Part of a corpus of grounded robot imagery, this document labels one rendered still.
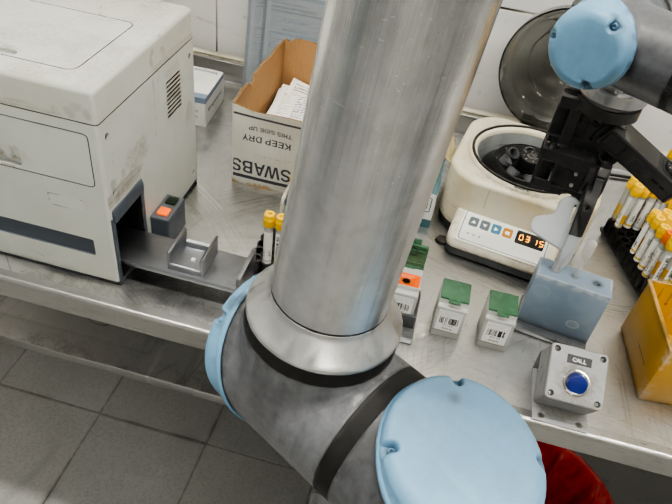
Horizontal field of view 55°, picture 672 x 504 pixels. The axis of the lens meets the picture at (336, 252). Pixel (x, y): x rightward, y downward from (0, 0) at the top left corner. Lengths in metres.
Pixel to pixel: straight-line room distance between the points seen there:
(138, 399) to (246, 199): 0.94
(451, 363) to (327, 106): 0.60
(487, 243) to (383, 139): 0.71
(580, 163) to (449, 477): 0.47
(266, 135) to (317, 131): 0.71
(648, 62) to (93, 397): 1.63
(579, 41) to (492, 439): 0.35
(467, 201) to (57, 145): 0.60
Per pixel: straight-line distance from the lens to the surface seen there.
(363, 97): 0.33
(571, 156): 0.79
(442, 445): 0.44
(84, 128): 0.80
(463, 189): 1.04
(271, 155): 1.08
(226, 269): 0.90
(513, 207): 1.03
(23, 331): 1.76
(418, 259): 0.88
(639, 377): 0.97
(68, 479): 1.81
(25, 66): 0.83
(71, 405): 1.93
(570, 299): 0.93
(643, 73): 0.63
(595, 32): 0.62
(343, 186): 0.35
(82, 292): 0.95
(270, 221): 0.88
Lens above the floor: 1.54
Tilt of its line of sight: 41 degrees down
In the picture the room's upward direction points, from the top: 9 degrees clockwise
